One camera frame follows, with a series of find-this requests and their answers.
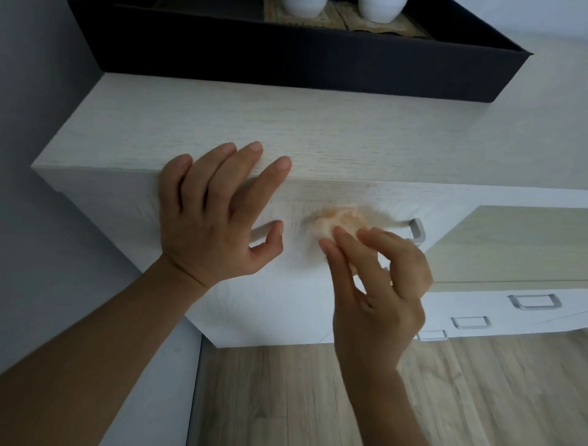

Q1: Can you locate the person's right hand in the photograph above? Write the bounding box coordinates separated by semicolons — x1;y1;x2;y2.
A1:
318;226;435;374

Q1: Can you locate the person's left hand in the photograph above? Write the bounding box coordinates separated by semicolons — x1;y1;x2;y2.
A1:
158;142;293;289

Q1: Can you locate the orange cleaning cloth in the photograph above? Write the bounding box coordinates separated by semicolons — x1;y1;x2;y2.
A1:
307;207;371;276

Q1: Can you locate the person's right forearm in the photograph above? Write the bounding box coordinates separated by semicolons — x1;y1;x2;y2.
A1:
334;358;443;446

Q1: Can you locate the person's left forearm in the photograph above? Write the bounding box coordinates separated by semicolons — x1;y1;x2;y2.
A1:
0;254;210;446

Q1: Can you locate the white wooden cabinet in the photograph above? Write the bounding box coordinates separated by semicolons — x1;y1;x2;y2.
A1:
31;74;588;348

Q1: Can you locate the dark blue cardboard box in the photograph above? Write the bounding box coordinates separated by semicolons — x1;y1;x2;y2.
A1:
68;0;534;103

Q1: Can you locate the woven beige mat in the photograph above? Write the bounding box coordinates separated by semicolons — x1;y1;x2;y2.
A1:
264;0;344;32
335;0;433;40

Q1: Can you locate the white ceramic bowl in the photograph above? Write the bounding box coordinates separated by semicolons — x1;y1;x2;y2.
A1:
358;0;407;23
281;0;328;18

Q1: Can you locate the white drawer unit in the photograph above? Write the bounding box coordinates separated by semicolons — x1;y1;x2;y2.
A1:
416;281;588;343

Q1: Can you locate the medium silver drawer handle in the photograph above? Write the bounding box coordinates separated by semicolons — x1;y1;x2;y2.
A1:
451;316;490;330

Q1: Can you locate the large silver drawer handle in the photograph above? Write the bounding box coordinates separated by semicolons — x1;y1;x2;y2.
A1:
507;294;562;310

